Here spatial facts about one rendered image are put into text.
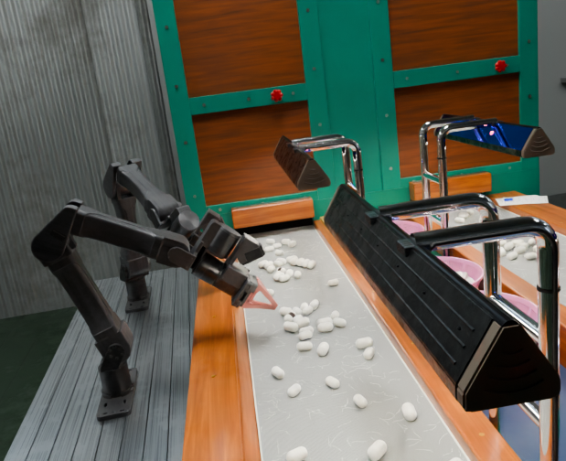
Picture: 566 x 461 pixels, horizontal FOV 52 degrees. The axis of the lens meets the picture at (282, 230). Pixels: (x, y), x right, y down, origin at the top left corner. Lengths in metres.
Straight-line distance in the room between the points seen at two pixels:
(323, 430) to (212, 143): 1.36
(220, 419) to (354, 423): 0.22
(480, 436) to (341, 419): 0.23
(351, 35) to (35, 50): 2.25
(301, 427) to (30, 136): 3.19
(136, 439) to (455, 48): 1.73
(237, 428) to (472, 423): 0.37
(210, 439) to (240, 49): 1.48
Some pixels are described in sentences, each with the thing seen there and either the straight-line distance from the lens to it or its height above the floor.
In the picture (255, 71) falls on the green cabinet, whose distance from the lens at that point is 2.16.
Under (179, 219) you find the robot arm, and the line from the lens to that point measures 1.50.
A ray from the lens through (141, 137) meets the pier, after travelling 3.77.
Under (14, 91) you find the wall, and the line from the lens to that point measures 3.96.
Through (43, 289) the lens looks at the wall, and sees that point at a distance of 4.16.
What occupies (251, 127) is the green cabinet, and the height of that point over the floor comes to 1.14.
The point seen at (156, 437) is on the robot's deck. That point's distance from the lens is 1.22.
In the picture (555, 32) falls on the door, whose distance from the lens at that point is 4.53.
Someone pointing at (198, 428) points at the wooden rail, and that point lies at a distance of 1.03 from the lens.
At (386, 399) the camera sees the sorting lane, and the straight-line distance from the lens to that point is 1.09.
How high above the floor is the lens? 1.31
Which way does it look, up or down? 15 degrees down
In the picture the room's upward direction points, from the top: 7 degrees counter-clockwise
